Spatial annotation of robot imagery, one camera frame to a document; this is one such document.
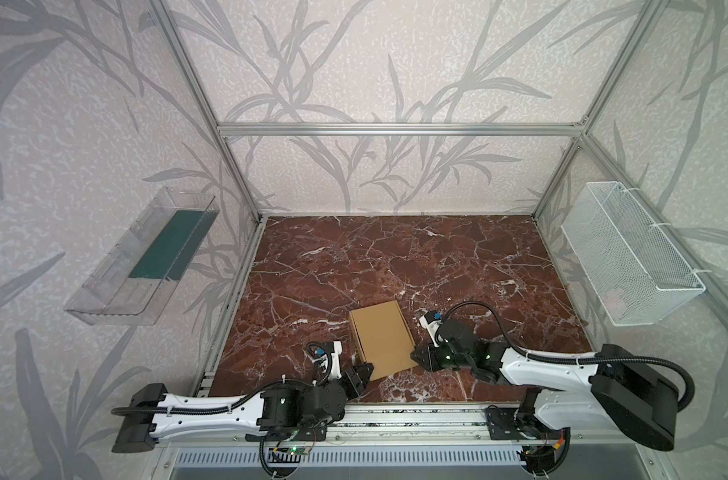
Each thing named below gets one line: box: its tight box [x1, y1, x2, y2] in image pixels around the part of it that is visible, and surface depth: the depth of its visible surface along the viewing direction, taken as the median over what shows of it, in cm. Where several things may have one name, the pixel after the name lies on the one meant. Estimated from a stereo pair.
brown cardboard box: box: [349, 300, 418, 381], surface depth 86 cm
